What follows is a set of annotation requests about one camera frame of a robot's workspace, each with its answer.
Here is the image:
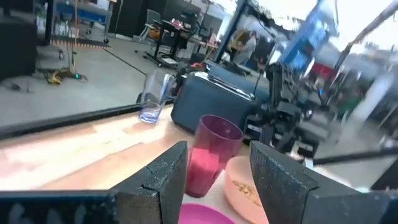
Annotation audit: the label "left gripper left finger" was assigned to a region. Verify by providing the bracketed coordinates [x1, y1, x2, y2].
[110, 140, 189, 224]

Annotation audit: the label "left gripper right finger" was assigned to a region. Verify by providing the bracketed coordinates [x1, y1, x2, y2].
[249, 140, 373, 224]

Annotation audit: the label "pale pink plastic bowl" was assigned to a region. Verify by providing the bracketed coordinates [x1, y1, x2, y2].
[224, 155, 270, 224]

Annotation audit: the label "magenta plastic plate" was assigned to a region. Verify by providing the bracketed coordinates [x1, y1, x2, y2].
[177, 203, 237, 224]

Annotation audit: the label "pink faceted plastic tumbler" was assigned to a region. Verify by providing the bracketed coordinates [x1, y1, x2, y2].
[185, 114, 244, 198]

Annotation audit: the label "cereal pieces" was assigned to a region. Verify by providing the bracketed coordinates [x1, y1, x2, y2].
[232, 179, 262, 207]

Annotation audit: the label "black two-slot toaster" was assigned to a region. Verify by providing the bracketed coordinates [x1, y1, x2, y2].
[170, 71, 259, 134]

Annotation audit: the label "clear drinking glass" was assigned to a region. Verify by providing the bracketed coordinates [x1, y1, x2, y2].
[139, 68, 175, 124]

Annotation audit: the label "person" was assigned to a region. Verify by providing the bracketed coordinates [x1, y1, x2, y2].
[231, 29, 259, 66]

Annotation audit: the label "dark metal pole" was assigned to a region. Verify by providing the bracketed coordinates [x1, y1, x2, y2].
[335, 0, 398, 66]

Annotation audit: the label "black background table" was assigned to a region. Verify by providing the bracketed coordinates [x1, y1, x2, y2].
[144, 18, 200, 68]

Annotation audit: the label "striped hazard tape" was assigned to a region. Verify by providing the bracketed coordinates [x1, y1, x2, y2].
[51, 39, 111, 50]

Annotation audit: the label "grey office chair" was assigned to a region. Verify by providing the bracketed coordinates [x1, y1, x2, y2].
[136, 9, 162, 41]

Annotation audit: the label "black cabinet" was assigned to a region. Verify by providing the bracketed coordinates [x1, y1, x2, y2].
[0, 18, 37, 82]

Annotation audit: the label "black rig post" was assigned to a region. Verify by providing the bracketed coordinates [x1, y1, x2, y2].
[214, 0, 249, 63]

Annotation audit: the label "yellow floor cable bundle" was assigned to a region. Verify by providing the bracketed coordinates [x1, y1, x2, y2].
[46, 70, 88, 85]

